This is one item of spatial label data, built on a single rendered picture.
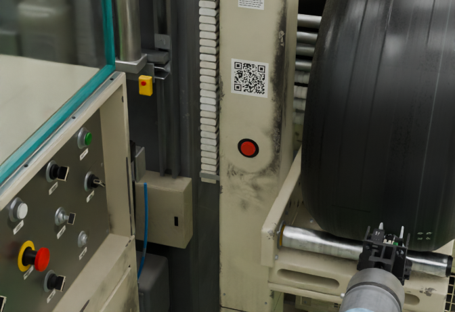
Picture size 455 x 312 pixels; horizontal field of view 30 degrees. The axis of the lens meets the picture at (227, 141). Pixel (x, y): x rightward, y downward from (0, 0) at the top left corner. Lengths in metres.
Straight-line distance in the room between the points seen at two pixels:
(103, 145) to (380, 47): 0.57
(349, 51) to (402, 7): 0.12
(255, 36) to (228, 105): 0.16
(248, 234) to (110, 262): 0.33
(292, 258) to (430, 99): 0.51
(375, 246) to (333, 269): 0.34
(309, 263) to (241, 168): 0.24
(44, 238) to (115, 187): 0.26
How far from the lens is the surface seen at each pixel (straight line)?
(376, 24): 1.46
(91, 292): 1.64
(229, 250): 1.91
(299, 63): 2.08
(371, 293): 1.29
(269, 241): 1.71
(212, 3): 1.64
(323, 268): 1.75
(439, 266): 1.72
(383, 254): 1.39
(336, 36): 1.46
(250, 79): 1.67
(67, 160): 1.53
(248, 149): 1.74
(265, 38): 1.62
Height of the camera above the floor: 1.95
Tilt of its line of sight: 30 degrees down
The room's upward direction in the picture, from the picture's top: straight up
